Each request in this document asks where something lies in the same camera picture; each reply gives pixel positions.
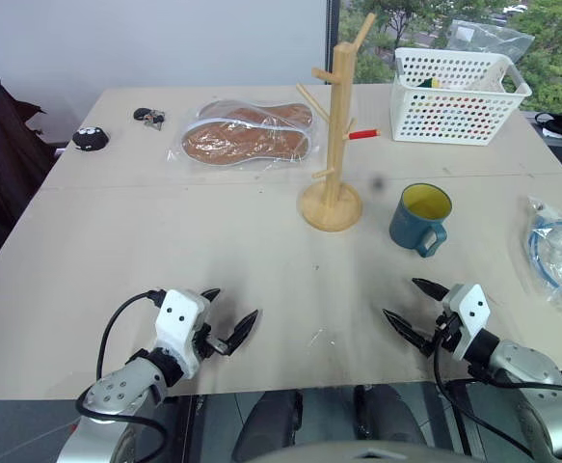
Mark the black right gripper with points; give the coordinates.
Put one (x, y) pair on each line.
(446, 334)

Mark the brown shoe insole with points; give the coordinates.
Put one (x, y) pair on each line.
(280, 113)
(242, 142)

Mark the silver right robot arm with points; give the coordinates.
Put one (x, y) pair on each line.
(526, 366)

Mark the black round googly-eyed toy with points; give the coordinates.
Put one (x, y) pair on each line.
(90, 139)

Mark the dark window frame post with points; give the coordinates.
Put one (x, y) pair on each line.
(333, 43)

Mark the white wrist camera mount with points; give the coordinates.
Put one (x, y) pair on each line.
(179, 318)
(471, 308)

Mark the white perforated plastic basket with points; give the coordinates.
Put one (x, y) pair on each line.
(435, 137)

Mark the teal mug yellow inside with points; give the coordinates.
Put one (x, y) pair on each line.
(406, 226)

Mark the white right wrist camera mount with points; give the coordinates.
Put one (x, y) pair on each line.
(471, 308)

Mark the red marker pen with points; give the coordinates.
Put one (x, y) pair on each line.
(361, 134)

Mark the black key bunch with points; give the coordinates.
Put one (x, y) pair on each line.
(148, 116)

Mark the clear insole packaging bag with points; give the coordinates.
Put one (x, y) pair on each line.
(177, 156)

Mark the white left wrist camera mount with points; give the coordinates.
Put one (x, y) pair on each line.
(179, 318)

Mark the clear plastic bag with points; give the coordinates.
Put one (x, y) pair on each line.
(497, 38)

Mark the dark rounded shape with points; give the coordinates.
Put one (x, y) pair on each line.
(271, 419)
(386, 415)

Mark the yellow green sponge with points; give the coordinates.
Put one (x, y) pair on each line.
(432, 83)

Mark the black jacket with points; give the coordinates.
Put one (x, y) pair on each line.
(1, 154)

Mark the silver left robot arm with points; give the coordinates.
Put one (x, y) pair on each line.
(116, 386)

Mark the silver robot torso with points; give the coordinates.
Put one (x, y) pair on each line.
(367, 453)

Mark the wooden mug tree stand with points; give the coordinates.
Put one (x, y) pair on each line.
(338, 120)

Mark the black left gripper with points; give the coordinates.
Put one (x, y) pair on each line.
(206, 338)

